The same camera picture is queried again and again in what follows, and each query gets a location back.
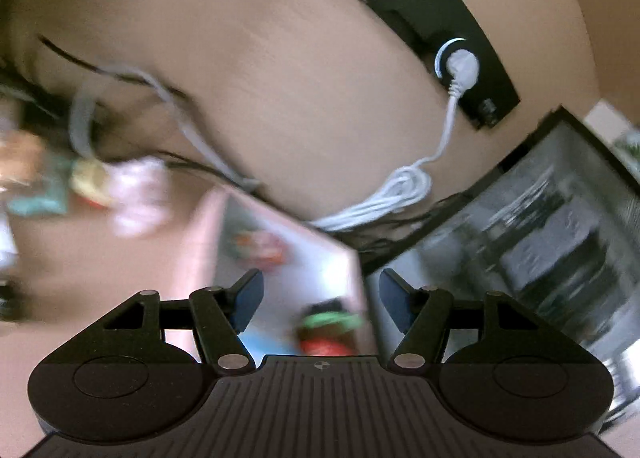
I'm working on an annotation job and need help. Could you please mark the green red snack packet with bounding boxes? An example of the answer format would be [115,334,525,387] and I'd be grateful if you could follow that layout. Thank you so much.
[231,228,287,269]

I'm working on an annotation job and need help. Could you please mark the glass-sided computer case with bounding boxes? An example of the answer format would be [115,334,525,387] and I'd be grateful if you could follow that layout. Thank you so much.
[360,106,640,431]

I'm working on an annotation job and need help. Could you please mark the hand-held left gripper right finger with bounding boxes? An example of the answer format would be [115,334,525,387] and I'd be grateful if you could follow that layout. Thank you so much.
[378,268,597,375]

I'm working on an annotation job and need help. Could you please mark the pink storage box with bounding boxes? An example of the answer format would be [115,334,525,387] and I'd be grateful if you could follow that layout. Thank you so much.
[162,185,382,364]

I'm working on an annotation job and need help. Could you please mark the grey cable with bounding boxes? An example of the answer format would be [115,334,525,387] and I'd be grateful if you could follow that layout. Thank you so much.
[69,66,263,191]

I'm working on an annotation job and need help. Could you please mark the white power cable with plug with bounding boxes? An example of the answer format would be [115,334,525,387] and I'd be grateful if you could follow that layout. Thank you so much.
[307,37,482,233]

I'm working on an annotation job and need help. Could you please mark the teal packet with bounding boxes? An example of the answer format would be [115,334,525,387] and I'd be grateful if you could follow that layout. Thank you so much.
[7,155,70,217]

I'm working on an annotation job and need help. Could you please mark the thin black cable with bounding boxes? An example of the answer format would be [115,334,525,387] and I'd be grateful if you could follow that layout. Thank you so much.
[39,35,236,174]

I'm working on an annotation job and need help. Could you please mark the orange packet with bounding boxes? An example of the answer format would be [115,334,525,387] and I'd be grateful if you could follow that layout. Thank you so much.
[0,132,47,191]

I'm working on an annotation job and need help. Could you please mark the black cable bundle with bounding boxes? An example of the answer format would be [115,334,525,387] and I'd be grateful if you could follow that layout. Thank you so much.
[345,192,468,261]

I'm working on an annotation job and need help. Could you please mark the yellow packet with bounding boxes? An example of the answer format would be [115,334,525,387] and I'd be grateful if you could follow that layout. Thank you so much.
[69,158,115,210]

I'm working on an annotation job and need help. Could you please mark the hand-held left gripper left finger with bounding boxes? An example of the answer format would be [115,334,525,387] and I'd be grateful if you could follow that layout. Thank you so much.
[47,268,265,377]

